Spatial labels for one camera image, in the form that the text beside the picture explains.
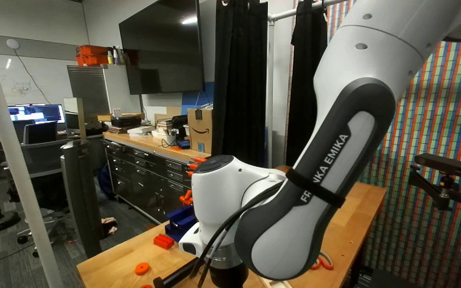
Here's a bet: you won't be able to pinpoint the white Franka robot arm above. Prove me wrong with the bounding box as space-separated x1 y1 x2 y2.
180 0 461 288

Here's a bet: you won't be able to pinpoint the black curtain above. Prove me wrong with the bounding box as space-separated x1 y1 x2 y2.
214 0 268 164

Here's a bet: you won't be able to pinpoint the tall orange clamp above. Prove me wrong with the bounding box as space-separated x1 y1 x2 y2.
186 156 207 174

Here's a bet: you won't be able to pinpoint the cardboard Amazon box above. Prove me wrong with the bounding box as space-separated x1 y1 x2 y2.
188 108 214 153

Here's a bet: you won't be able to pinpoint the short orange clamp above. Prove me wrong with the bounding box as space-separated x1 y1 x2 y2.
180 190 194 204

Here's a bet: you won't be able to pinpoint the black drawer cabinet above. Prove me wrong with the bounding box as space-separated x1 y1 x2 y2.
106 140 191 222

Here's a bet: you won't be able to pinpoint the orange brick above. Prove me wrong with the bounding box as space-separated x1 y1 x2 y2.
154 233 175 249

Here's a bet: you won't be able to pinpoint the long black bar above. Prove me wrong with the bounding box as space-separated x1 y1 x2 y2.
153 258 198 288

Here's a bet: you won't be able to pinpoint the grey standing panel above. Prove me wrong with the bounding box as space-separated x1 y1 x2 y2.
61 97 103 257

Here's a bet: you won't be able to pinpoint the orange round disc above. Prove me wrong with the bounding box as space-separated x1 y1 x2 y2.
135 262 151 274

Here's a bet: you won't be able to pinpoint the orange storage bin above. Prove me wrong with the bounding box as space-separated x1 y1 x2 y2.
78 44 108 65

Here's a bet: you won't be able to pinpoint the computer monitor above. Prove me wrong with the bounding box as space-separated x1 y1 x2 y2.
9 103 65 122

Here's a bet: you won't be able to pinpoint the white diagonal pole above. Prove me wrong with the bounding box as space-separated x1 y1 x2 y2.
0 84 65 288

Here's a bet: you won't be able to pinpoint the large wall television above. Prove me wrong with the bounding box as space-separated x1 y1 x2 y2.
119 0 204 94

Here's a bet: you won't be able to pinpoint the orange handled scissors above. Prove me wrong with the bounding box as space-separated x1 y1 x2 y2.
311 252 335 270

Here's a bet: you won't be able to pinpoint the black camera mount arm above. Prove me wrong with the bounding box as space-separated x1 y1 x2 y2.
409 153 461 210

